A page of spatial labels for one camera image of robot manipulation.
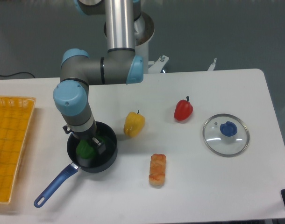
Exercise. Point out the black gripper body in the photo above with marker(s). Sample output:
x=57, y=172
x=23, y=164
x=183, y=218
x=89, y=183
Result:
x=85, y=135

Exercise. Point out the green bell pepper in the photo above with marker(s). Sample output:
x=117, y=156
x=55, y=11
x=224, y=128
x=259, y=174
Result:
x=85, y=150

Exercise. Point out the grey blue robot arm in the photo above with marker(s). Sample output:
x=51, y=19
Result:
x=79, y=71

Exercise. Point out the yellow bell pepper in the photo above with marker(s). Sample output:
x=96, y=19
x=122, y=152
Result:
x=133, y=124

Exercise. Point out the yellow woven basket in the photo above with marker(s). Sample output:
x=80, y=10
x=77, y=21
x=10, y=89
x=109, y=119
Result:
x=15, y=118

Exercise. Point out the braided bread loaf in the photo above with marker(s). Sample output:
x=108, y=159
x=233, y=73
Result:
x=157, y=169

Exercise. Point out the red bell pepper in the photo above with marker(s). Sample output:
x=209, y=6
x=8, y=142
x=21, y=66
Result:
x=183, y=109

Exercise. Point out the glass lid blue knob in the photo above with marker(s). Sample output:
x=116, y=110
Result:
x=225, y=135

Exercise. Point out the black pot blue handle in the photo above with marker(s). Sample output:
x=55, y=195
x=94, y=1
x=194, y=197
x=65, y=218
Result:
x=98, y=164

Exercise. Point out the white left table bracket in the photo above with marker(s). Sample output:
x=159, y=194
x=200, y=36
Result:
x=158, y=66

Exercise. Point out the white table bracket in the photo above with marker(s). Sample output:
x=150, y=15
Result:
x=158, y=66
x=212, y=66

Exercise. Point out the white right table bracket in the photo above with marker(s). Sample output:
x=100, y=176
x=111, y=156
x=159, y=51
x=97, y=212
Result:
x=212, y=66

